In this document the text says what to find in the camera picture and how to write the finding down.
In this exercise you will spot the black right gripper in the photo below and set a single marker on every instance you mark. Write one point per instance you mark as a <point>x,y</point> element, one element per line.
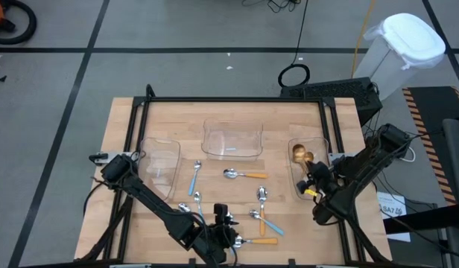
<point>322,186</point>

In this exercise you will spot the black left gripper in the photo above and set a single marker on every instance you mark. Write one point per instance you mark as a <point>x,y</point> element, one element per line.
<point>222,236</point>

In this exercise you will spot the wooden spoon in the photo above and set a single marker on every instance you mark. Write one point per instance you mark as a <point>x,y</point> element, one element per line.
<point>309,156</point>

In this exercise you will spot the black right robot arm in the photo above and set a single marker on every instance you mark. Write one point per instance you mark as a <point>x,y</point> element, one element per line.
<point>363,167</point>

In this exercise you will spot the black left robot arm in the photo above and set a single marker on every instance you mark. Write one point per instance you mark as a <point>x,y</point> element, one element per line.
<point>151,199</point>

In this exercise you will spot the clear plastic bin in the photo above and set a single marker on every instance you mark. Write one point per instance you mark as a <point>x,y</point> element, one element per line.
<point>166,149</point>
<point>319,147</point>
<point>214,130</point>

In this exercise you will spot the black diagonal support strut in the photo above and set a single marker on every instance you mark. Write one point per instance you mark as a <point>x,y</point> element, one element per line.
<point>101,234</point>
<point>367,240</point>

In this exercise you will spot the white printed paper sheet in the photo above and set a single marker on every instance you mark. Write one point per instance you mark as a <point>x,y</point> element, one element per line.
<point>391,208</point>

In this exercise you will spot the black computer tower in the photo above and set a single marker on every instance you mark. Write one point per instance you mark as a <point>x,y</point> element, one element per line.
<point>334,89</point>

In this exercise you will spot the black floor bar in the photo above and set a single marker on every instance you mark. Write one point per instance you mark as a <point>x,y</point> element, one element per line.
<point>430,222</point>

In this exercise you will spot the black orange striped mat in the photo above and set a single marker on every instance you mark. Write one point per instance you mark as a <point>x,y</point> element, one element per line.
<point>438,108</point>

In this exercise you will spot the white trash bin with liner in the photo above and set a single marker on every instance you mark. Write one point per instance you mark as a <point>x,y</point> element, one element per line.
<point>412,37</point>

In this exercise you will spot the black floor scrap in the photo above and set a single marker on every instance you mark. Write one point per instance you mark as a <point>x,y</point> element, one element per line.
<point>2,78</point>

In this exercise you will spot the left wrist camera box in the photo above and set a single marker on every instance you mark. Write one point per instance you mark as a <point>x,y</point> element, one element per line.
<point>221,209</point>

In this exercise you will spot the grey metal mounting bracket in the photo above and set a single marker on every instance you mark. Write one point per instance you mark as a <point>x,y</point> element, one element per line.
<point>335,156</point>
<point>119,154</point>

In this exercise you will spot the black table frame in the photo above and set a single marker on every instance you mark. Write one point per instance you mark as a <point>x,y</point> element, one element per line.
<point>233,99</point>

